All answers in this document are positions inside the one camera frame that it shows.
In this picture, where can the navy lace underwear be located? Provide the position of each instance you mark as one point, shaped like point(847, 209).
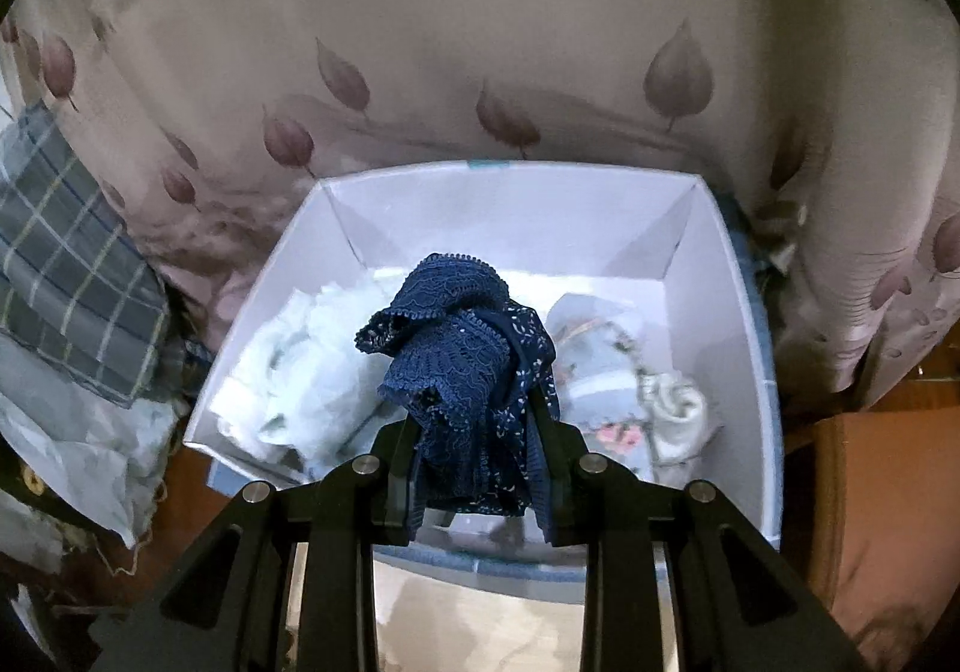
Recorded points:
point(457, 372)

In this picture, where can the white cardboard box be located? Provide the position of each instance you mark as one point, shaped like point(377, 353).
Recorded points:
point(510, 207)

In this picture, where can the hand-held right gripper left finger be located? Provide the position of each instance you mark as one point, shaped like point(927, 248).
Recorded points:
point(401, 492)

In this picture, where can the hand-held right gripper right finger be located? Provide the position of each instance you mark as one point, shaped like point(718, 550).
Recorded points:
point(562, 499)

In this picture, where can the white underwear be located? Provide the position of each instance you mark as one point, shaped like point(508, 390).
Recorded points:
point(679, 409)

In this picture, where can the leaf print blanket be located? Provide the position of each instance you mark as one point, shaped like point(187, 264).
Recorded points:
point(525, 42)

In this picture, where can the plaid quilt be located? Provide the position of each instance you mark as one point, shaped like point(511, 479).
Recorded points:
point(67, 252)

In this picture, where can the pale blue underwear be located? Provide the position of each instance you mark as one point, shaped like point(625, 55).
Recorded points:
point(315, 372)

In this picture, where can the floral light blue underwear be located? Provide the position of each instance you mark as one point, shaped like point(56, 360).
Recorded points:
point(592, 372)

